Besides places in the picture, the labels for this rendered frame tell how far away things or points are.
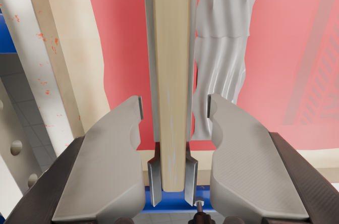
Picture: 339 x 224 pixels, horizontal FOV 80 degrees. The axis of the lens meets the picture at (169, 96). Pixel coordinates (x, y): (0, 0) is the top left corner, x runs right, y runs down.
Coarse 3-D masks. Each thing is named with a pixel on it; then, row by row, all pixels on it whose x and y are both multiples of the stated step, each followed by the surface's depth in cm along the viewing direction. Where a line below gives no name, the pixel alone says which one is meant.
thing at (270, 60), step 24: (120, 48) 28; (144, 48) 28; (264, 48) 28; (288, 48) 28; (120, 72) 30; (144, 72) 30; (264, 72) 30; (288, 72) 30; (120, 96) 32; (144, 96) 32; (240, 96) 32; (264, 96) 32; (144, 120) 34; (192, 120) 34; (264, 120) 34; (144, 144) 36; (192, 144) 36; (312, 144) 37; (336, 144) 37
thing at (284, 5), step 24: (96, 0) 25; (120, 0) 25; (144, 0) 25; (264, 0) 25; (288, 0) 25; (312, 0) 25; (96, 24) 27; (120, 24) 27; (144, 24) 27; (264, 24) 27; (288, 24) 27
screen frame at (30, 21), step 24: (0, 0) 22; (24, 0) 22; (48, 0) 25; (24, 24) 23; (48, 24) 25; (24, 48) 25; (48, 48) 25; (48, 72) 26; (48, 96) 28; (72, 96) 31; (48, 120) 30; (72, 120) 31; (336, 168) 39
